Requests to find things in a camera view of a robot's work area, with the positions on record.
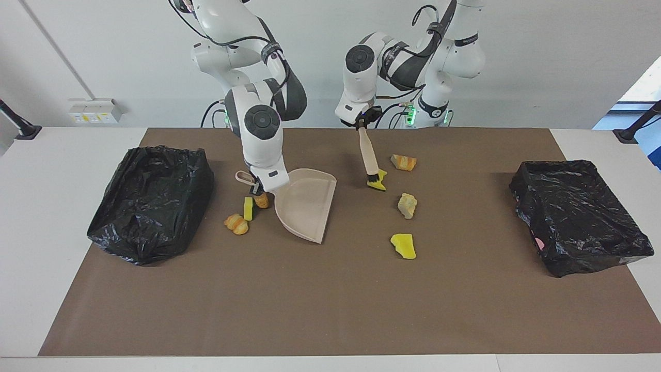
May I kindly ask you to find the black base cable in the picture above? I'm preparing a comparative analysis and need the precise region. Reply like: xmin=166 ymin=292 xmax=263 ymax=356
xmin=200 ymin=101 xmax=228 ymax=128
xmin=375 ymin=102 xmax=414 ymax=129

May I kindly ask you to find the orange striped croissant piece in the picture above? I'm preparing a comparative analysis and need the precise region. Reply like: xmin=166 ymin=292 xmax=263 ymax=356
xmin=224 ymin=213 xmax=249 ymax=236

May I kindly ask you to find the brown table mat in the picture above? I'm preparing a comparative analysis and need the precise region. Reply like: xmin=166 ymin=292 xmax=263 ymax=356
xmin=39 ymin=128 xmax=661 ymax=357

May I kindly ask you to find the white wall socket strip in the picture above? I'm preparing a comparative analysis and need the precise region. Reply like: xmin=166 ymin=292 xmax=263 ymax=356
xmin=68 ymin=99 xmax=122 ymax=125

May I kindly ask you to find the beige plastic dustpan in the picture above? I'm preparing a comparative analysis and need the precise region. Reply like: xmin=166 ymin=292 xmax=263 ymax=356
xmin=235 ymin=168 xmax=337 ymax=244

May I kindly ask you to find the beige sponge chunk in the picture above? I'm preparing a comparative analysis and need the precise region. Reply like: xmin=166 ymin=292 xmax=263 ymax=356
xmin=398 ymin=193 xmax=417 ymax=220

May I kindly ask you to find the yellow sponge wedge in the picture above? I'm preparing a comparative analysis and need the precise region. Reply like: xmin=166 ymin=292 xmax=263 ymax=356
xmin=390 ymin=234 xmax=417 ymax=260

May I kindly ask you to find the beige hand brush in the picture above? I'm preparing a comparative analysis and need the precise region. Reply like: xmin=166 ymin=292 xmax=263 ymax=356
xmin=358 ymin=127 xmax=383 ymax=188

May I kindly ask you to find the black stand foot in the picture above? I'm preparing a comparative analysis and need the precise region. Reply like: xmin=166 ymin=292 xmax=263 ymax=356
xmin=0 ymin=99 xmax=42 ymax=140
xmin=613 ymin=101 xmax=661 ymax=144

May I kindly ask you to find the black bag lined pink bin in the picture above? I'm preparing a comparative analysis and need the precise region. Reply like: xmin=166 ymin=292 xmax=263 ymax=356
xmin=509 ymin=160 xmax=655 ymax=278

